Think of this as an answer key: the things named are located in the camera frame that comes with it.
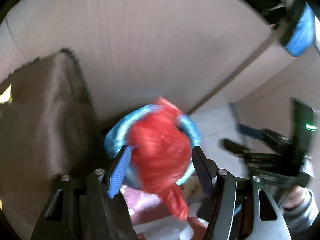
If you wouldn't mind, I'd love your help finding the red plastic bag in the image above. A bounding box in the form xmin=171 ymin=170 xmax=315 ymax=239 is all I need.
xmin=128 ymin=97 xmax=191 ymax=220

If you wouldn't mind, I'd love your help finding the person's right hand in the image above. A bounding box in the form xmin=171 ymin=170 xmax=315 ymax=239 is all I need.
xmin=283 ymin=186 xmax=308 ymax=209

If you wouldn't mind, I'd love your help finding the blue hanging towel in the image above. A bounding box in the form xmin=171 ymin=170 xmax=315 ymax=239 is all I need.
xmin=280 ymin=1 xmax=316 ymax=57

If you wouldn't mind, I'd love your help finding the yellow packaging card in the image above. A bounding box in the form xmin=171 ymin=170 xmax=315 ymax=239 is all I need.
xmin=0 ymin=84 xmax=12 ymax=105

